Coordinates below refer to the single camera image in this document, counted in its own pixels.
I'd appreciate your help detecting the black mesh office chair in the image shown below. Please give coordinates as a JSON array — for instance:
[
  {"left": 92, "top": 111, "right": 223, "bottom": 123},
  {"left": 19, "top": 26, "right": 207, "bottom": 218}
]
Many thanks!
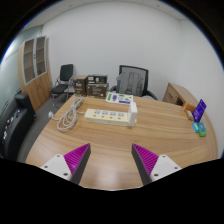
[{"left": 109, "top": 64, "right": 159, "bottom": 101}]

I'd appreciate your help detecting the wooden side cabinet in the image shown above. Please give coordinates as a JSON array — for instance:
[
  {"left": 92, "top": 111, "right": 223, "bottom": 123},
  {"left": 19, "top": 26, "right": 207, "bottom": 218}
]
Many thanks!
[{"left": 162, "top": 82, "right": 201, "bottom": 108}]

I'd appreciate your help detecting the wooden cabinet with glass doors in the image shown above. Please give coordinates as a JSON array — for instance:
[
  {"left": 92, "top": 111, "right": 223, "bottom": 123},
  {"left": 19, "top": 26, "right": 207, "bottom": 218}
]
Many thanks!
[{"left": 17, "top": 35, "right": 53, "bottom": 113}]

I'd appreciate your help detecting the black printed box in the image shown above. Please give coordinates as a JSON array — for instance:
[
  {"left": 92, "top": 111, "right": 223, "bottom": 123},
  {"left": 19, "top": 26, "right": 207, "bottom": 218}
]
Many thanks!
[{"left": 86, "top": 74, "right": 108, "bottom": 86}]

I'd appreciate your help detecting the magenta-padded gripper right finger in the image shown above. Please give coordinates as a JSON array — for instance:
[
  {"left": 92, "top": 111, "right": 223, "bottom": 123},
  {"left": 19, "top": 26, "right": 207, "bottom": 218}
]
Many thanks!
[{"left": 131, "top": 143, "right": 183, "bottom": 186}]

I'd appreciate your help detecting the black visitor chair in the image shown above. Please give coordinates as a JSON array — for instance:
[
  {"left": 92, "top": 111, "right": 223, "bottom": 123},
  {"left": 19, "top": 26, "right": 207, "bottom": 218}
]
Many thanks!
[{"left": 49, "top": 63, "right": 75, "bottom": 108}]

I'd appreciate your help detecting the cream power strip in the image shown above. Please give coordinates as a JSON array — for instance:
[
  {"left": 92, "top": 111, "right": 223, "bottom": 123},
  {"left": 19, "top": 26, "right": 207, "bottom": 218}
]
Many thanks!
[{"left": 83, "top": 108, "right": 132, "bottom": 127}]

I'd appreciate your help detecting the green and purple printed sheet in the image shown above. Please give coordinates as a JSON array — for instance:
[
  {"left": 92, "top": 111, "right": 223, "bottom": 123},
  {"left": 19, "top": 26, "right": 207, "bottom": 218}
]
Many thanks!
[{"left": 105, "top": 92, "right": 134, "bottom": 105}]

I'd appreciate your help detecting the orange box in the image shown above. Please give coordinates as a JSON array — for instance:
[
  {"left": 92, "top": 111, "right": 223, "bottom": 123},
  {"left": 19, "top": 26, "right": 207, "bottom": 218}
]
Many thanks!
[{"left": 181, "top": 102, "right": 197, "bottom": 113}]

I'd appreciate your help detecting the teal box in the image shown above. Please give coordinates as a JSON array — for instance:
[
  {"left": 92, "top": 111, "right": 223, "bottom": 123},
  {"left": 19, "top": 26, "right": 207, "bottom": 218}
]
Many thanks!
[{"left": 197, "top": 121, "right": 207, "bottom": 132}]

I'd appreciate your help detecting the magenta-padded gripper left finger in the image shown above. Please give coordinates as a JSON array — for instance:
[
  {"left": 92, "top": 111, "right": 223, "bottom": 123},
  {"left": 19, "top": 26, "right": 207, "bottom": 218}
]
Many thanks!
[{"left": 39, "top": 142, "right": 92, "bottom": 186}]

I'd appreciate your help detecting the white coiled cable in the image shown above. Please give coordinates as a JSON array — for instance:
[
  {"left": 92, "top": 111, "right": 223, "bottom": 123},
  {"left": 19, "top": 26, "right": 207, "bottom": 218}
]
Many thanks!
[{"left": 48, "top": 96, "right": 86, "bottom": 133}]

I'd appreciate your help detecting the brown cardboard box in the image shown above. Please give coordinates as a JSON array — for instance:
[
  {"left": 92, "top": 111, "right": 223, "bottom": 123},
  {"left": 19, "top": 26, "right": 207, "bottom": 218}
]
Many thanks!
[{"left": 73, "top": 75, "right": 88, "bottom": 98}]

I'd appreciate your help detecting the small tan box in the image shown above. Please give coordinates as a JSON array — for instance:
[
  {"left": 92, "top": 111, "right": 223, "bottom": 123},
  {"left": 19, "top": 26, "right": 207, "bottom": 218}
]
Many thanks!
[{"left": 184, "top": 109, "right": 195, "bottom": 121}]

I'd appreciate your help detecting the grey backpack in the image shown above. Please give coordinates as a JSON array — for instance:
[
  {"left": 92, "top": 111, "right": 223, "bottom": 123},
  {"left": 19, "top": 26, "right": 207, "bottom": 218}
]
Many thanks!
[{"left": 116, "top": 71, "right": 145, "bottom": 97}]

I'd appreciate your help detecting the purple card package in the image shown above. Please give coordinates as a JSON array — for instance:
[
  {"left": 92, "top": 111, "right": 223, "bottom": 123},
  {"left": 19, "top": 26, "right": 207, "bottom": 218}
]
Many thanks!
[{"left": 191, "top": 98, "right": 208, "bottom": 123}]

